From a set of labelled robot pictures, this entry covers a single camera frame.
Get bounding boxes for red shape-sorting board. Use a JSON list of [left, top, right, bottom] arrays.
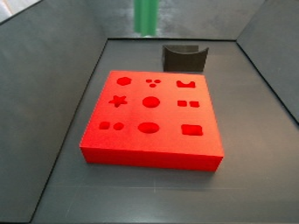
[[78, 71, 224, 172]]

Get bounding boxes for green star-shaped peg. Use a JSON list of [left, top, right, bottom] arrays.
[[133, 0, 158, 37]]

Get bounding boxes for black curved peg holder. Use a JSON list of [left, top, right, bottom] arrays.
[[162, 45, 209, 72]]

